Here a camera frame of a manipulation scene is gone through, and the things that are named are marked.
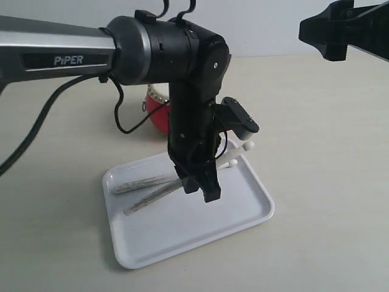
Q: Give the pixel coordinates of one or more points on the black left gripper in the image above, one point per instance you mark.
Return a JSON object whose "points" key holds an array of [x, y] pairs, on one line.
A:
{"points": [[193, 142]]}

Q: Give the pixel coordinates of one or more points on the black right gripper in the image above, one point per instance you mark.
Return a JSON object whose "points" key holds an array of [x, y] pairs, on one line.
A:
{"points": [[342, 25]]}

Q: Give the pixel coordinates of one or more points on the white wooden drumstick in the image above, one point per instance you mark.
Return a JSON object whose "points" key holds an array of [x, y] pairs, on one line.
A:
{"points": [[154, 196], [228, 159]]}

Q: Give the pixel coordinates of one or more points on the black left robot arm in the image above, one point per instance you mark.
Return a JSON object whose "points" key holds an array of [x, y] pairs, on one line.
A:
{"points": [[135, 51]]}

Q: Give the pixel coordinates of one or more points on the small red drum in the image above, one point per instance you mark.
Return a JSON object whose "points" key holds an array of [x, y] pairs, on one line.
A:
{"points": [[156, 95]]}

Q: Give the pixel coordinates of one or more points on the white plastic tray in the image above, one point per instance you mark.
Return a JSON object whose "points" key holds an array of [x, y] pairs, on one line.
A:
{"points": [[179, 221]]}

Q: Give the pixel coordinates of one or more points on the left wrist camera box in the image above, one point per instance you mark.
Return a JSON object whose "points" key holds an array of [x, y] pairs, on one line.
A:
{"points": [[235, 118]]}

